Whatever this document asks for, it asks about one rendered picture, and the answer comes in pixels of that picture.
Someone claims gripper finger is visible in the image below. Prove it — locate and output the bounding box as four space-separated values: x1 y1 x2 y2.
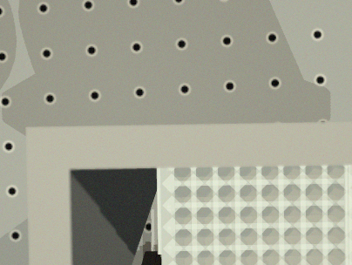
141 251 161 265

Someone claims white multi-well plate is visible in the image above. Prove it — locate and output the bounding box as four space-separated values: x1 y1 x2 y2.
157 165 352 265

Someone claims grey perforated base plate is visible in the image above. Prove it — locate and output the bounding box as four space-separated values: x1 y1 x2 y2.
0 0 352 265

